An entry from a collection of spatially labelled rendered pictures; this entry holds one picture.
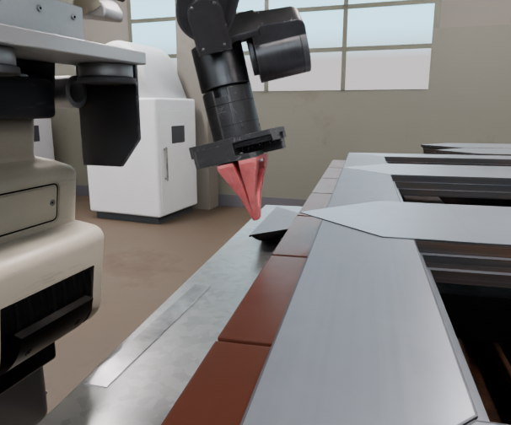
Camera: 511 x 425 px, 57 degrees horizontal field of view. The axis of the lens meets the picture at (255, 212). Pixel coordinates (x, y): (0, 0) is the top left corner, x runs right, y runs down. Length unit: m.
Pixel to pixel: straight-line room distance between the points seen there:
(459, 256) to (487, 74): 3.91
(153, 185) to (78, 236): 3.33
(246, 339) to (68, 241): 0.41
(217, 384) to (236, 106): 0.33
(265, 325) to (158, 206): 3.72
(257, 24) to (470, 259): 0.31
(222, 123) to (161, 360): 0.28
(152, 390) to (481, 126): 3.99
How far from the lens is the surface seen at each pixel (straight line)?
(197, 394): 0.26
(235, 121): 0.53
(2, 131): 0.67
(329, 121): 4.39
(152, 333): 0.65
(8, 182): 0.64
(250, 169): 0.52
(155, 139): 3.95
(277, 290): 0.38
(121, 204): 4.24
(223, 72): 0.53
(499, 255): 0.48
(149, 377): 0.56
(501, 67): 4.36
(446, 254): 0.47
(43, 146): 5.37
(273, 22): 0.53
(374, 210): 0.57
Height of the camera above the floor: 0.97
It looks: 12 degrees down
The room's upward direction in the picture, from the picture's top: straight up
